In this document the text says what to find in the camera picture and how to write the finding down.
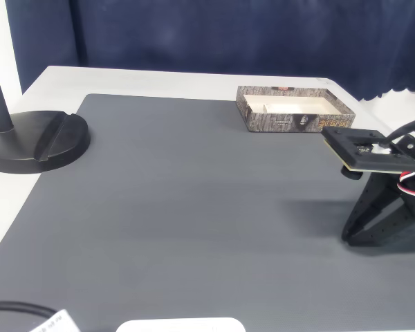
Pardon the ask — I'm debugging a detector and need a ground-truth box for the black camera cable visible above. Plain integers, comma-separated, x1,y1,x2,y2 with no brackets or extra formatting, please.
380,116,415,149

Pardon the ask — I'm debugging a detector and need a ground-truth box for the white rounded device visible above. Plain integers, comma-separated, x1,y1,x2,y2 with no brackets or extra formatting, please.
116,317,246,332

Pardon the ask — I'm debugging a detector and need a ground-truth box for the bark-patterned cardboard box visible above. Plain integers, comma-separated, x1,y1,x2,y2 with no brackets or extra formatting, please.
235,85,356,133

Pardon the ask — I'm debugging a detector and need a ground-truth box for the white printed label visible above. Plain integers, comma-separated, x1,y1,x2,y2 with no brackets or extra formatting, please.
29,308,80,332

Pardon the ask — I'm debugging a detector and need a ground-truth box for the thin black cable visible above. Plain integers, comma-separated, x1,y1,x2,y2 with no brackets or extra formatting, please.
0,300,56,321

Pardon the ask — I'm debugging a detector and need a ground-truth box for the grey table mat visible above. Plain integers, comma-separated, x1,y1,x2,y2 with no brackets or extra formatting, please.
0,93,415,332

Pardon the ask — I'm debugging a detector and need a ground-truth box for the red white servo wire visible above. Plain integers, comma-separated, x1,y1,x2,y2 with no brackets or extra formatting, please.
396,171,415,201

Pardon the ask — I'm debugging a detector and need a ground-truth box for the black round stand base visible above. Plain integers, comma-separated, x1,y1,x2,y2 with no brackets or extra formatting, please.
0,110,91,174

